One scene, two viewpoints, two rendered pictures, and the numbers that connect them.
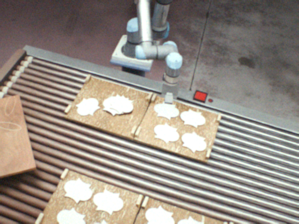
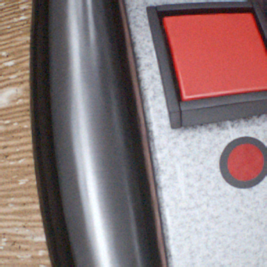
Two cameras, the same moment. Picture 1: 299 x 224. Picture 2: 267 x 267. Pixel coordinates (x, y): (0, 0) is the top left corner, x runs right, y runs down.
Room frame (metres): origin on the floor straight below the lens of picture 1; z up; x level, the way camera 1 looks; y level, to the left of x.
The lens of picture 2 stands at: (1.56, -0.56, 1.31)
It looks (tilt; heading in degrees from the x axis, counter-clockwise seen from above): 60 degrees down; 76
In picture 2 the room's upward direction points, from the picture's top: 10 degrees counter-clockwise
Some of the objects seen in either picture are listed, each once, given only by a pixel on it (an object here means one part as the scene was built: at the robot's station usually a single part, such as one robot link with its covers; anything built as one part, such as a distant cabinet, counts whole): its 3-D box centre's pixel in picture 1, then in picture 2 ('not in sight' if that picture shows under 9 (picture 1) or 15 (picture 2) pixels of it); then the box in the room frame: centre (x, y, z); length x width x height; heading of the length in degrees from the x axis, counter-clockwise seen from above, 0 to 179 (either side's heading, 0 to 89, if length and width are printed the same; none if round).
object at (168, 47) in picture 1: (167, 52); not in sight; (1.62, -0.08, 1.29); 0.11 x 0.11 x 0.08; 10
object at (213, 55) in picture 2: (200, 96); (222, 55); (1.68, -0.32, 0.92); 0.06 x 0.06 x 0.01; 76
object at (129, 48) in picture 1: (135, 44); not in sight; (2.08, 0.11, 0.95); 0.15 x 0.15 x 0.10
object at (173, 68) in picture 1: (173, 64); not in sight; (1.53, -0.12, 1.29); 0.09 x 0.08 x 0.11; 10
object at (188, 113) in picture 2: (200, 96); (222, 54); (1.68, -0.32, 0.92); 0.08 x 0.08 x 0.02; 76
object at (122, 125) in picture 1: (109, 105); not in sight; (1.52, 0.21, 0.93); 0.41 x 0.35 x 0.02; 76
